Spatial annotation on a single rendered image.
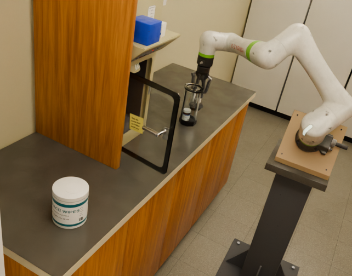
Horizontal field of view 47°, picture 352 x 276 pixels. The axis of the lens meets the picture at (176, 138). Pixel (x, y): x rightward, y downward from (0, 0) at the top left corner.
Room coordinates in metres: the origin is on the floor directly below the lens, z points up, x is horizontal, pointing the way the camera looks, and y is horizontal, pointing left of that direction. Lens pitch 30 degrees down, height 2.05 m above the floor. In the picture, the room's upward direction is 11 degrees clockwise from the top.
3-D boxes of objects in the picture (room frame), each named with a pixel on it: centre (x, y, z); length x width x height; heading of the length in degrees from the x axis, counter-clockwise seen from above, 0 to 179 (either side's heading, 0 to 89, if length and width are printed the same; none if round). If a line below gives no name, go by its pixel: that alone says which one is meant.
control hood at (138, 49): (1.74, 0.18, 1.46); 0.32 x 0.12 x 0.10; 157
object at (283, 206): (1.90, -0.69, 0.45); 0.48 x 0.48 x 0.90; 70
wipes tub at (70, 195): (1.15, 0.34, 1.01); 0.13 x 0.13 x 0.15
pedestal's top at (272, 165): (1.90, -0.69, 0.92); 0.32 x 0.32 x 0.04; 70
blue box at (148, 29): (1.67, 0.21, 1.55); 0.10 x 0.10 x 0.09; 67
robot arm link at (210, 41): (2.23, -0.09, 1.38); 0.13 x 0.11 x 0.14; 111
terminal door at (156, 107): (1.54, 0.15, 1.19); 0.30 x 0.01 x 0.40; 60
